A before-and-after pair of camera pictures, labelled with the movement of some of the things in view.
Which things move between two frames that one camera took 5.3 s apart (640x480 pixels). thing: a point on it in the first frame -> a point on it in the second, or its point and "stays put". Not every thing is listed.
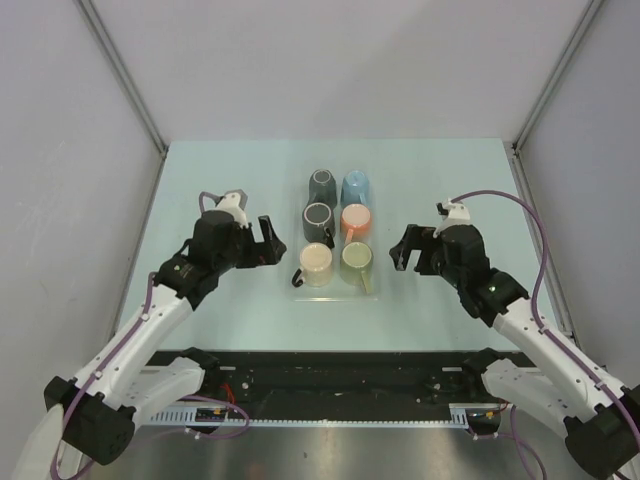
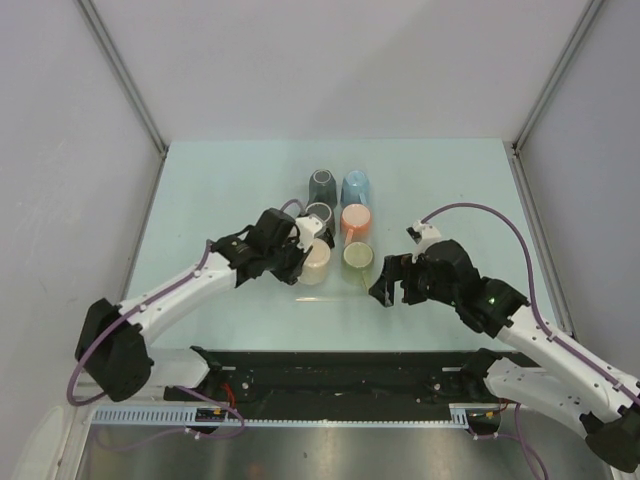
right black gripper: [415, 235] -> [397, 268]
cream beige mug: [316, 269] stays put
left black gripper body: [240, 252] -> [284, 261]
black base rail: [258, 379] stays put
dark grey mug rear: [322, 188] stays put
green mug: [356, 265] stays put
